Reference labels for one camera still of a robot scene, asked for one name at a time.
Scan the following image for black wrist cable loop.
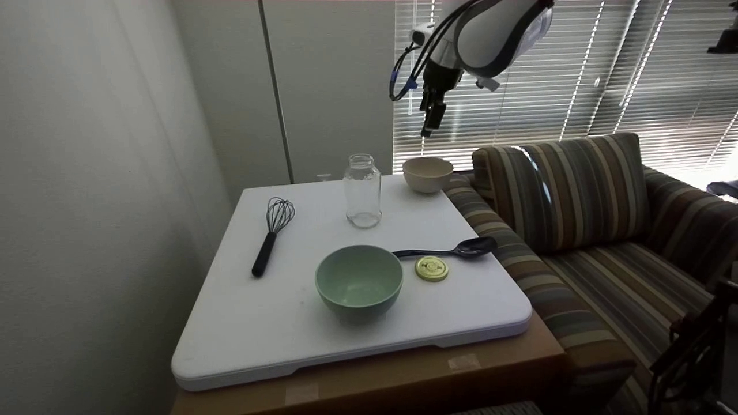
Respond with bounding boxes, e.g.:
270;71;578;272
385;12;463;103

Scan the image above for black plastic spoon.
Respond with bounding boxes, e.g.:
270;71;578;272
391;232;500;264

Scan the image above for white plastic board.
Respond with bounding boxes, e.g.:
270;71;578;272
169;173;534;394

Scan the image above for black mounted device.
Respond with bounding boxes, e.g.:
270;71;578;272
705;0;738;58

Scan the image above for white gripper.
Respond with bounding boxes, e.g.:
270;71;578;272
418;58;465;140

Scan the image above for beige ceramic bowl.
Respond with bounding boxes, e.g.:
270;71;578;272
402;154;456;196

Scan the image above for light green bowl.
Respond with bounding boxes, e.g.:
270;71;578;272
314;243;405;317

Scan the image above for black handled wire whisk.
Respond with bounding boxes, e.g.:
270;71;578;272
248;194;300;281

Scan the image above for black metal frame stand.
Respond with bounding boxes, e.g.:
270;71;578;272
645;274;738;415

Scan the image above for light wooden table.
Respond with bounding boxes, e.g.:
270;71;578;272
169;310;571;415

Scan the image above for white window blinds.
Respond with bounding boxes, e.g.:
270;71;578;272
390;0;738;191

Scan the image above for clear glass jar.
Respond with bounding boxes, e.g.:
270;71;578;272
342;151;385;232

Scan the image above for round yellow jar lid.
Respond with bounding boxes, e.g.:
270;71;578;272
412;254;453;284

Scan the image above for striped fabric couch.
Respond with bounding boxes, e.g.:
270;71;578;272
443;129;738;415

